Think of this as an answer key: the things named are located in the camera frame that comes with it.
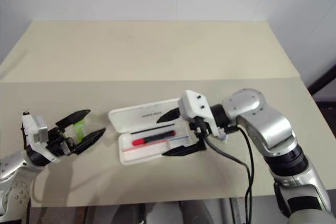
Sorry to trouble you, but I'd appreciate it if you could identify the green marker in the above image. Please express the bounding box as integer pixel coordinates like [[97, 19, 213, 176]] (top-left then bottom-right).
[[73, 118, 86, 142]]

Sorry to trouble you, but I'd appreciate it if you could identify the red capped black marker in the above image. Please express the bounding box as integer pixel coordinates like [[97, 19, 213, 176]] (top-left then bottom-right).
[[132, 130, 175, 147]]

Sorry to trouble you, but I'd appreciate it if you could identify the white pencil case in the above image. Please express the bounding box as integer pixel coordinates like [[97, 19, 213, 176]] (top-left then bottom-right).
[[108, 98, 197, 167]]

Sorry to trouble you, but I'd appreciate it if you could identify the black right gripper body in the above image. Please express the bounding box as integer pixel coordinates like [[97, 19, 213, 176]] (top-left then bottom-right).
[[187, 116, 211, 148]]

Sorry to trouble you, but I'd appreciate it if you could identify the dark frame by wall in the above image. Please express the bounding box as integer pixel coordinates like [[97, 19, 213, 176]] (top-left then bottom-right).
[[307, 63, 336, 111]]

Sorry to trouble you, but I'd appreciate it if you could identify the pale robot cable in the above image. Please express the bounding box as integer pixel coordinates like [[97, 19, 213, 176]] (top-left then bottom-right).
[[30, 173, 46, 196]]

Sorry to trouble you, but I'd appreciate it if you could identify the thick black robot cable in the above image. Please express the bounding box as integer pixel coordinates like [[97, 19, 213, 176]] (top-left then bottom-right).
[[202, 129, 254, 183]]

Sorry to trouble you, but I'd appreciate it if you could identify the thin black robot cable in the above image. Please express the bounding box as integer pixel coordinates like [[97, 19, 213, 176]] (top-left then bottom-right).
[[230, 125, 256, 224]]

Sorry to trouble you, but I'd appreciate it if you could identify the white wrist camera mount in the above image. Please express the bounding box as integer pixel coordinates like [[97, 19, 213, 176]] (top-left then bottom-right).
[[178, 90, 219, 137], [20, 110, 60, 163]]

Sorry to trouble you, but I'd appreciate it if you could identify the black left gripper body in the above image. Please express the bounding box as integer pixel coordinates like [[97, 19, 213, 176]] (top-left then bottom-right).
[[47, 126, 79, 157]]

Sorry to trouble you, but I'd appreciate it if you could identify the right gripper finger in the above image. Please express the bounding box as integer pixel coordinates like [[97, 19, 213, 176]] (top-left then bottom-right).
[[161, 139, 207, 157], [156, 107, 182, 125]]

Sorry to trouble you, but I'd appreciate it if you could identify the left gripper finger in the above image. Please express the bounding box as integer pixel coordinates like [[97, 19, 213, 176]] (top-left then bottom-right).
[[55, 109, 92, 131], [74, 127, 107, 155]]

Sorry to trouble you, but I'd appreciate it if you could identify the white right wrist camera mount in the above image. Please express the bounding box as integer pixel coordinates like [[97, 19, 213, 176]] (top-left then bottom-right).
[[178, 90, 219, 137]]

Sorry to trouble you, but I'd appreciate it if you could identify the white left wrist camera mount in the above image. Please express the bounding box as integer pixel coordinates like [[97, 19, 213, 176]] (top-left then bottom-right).
[[20, 110, 60, 163]]

